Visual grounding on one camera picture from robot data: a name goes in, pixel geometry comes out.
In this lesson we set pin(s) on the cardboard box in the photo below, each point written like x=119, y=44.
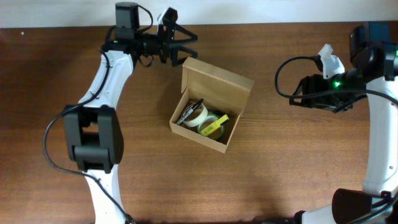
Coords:
x=220, y=90

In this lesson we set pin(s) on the yellow highlighter marker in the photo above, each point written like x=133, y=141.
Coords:
x=217, y=124

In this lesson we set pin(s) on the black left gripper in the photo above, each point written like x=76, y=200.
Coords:
x=163, y=45

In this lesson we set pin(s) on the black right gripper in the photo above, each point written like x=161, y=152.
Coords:
x=315, y=92

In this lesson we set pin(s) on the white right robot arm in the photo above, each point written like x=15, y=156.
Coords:
x=373, y=77

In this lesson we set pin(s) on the white masking tape roll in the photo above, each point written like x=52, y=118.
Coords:
x=196, y=117

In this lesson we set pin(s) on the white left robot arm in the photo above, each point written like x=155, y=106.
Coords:
x=93, y=133

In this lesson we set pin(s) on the green tape roll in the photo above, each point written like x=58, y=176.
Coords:
x=208, y=120

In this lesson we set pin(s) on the black sharpie marker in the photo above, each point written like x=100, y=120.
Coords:
x=189, y=110

